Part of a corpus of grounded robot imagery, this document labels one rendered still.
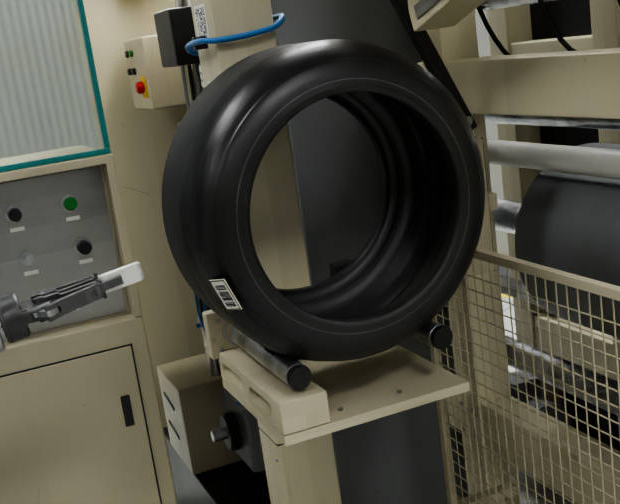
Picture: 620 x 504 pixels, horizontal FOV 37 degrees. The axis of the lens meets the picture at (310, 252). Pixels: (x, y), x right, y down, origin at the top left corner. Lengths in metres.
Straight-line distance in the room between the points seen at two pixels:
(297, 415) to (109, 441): 0.70
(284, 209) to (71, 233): 0.50
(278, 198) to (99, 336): 0.53
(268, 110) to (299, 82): 0.07
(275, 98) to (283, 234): 0.50
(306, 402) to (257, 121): 0.49
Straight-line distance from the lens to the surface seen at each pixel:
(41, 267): 2.13
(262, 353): 1.71
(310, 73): 1.52
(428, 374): 1.81
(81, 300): 1.52
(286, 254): 1.94
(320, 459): 2.09
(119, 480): 2.25
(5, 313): 1.52
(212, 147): 1.49
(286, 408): 1.60
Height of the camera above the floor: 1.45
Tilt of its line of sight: 13 degrees down
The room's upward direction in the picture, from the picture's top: 8 degrees counter-clockwise
